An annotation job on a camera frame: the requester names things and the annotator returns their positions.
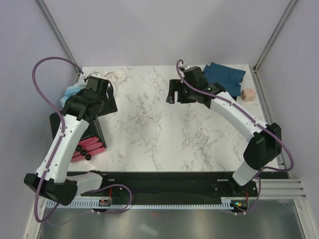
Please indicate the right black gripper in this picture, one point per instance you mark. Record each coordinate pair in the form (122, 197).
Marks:
(176, 85)

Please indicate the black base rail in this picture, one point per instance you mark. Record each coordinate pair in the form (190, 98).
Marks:
(180, 187)

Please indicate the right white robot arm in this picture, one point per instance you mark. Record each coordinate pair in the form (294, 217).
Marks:
(263, 139)

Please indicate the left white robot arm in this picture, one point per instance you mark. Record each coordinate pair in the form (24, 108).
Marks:
(50, 179)

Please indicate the folded teal t shirt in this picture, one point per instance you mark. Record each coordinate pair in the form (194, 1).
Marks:
(223, 75)

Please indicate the white t shirt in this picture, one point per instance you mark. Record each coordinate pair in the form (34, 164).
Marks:
(115, 77)

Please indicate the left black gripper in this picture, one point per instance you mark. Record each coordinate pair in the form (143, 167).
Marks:
(110, 106)

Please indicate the small pink cube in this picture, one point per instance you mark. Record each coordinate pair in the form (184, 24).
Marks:
(248, 95)

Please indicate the white slotted cable duct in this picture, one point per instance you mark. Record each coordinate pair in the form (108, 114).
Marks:
(97, 203)

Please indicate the black pink drawer box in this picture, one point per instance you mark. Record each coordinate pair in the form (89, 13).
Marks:
(91, 143)

